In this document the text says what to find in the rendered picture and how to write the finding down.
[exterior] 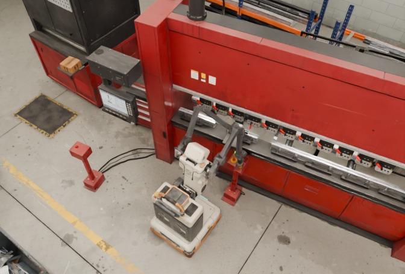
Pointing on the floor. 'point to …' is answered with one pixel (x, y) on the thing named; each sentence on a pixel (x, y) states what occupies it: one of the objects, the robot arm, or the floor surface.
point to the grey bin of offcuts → (16, 258)
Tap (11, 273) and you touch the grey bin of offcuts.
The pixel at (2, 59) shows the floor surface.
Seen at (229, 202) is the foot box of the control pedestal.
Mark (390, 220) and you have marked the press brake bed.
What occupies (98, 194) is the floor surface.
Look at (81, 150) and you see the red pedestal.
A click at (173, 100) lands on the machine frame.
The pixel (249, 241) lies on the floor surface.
